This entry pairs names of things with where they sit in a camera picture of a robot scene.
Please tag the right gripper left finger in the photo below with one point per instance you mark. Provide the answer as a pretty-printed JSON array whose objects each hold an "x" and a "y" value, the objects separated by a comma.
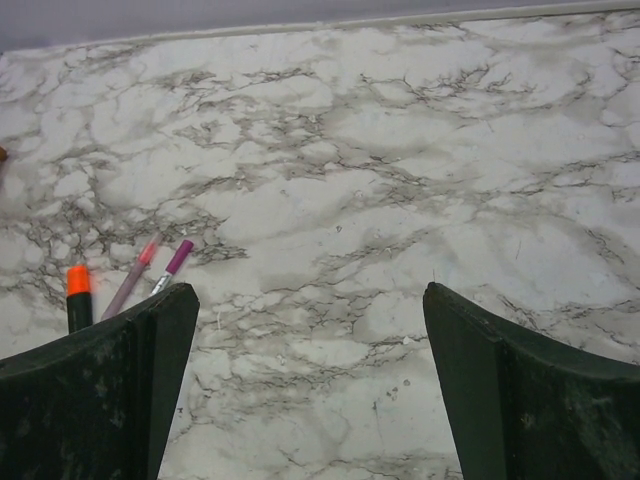
[{"x": 99, "y": 403}]

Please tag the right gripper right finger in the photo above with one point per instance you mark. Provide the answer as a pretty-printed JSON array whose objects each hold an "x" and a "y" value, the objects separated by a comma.
[{"x": 524, "y": 406}]

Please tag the black orange highlighter marker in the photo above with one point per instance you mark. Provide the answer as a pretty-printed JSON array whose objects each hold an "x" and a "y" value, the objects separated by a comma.
[{"x": 79, "y": 299}]

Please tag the pink translucent red pen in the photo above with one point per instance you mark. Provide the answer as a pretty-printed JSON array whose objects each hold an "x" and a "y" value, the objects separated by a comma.
[{"x": 125, "y": 289}]

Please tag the purple pen cap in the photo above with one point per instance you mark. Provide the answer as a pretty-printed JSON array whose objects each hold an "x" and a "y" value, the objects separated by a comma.
[{"x": 179, "y": 257}]

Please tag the white whiteboard marker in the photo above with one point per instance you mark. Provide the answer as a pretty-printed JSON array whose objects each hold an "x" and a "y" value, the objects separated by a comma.
[{"x": 161, "y": 283}]

